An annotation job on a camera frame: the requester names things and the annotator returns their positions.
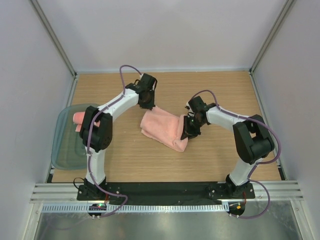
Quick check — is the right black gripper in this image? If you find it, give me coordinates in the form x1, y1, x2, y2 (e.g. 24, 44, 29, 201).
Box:
182, 115, 205, 142

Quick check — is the plain pink towel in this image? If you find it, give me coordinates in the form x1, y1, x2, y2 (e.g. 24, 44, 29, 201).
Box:
140, 106, 188, 153

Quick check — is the pink bunny towel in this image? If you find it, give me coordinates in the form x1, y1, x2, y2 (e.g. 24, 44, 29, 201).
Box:
72, 111, 85, 133

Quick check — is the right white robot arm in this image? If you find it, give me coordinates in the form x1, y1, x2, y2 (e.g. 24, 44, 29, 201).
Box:
180, 96, 275, 198

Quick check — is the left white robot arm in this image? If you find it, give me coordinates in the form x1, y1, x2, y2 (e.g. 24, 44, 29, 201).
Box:
77, 73, 158, 201

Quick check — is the clear glass tray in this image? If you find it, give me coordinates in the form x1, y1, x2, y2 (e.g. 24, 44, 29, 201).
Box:
51, 103, 91, 171

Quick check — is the white slotted cable duct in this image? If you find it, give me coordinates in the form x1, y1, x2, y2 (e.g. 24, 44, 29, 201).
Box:
41, 202, 229, 214

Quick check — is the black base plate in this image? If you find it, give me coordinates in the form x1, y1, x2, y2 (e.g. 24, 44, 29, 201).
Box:
77, 181, 256, 205

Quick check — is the left aluminium frame post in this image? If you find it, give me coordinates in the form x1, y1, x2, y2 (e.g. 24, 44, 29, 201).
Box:
31, 0, 78, 78

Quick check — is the aluminium frame post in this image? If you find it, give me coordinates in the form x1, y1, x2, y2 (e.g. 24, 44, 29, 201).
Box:
248, 0, 297, 76
31, 0, 78, 78

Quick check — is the aluminium front rail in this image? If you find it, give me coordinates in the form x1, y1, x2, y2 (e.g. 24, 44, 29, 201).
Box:
29, 180, 304, 203

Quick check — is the right aluminium frame post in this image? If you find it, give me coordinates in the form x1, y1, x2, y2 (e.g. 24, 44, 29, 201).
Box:
248, 0, 297, 76

